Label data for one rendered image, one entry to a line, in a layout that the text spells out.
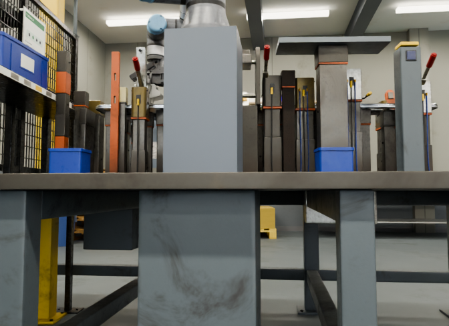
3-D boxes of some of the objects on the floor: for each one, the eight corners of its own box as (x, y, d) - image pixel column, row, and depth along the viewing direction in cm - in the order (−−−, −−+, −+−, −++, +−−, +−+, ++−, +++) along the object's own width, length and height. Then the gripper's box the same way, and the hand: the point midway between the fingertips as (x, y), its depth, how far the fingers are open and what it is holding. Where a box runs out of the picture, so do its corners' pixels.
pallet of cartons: (276, 231, 737) (276, 188, 743) (276, 239, 618) (275, 188, 623) (224, 231, 747) (224, 188, 753) (214, 238, 628) (214, 188, 634)
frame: (470, 312, 245) (464, 190, 250) (830, 536, 85) (796, 188, 90) (27, 299, 275) (31, 190, 280) (-320, 448, 115) (-297, 190, 120)
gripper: (164, 53, 185) (164, 104, 183) (169, 61, 197) (168, 109, 195) (143, 53, 185) (142, 104, 184) (150, 61, 197) (148, 109, 195)
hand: (149, 103), depth 190 cm, fingers open, 4 cm apart
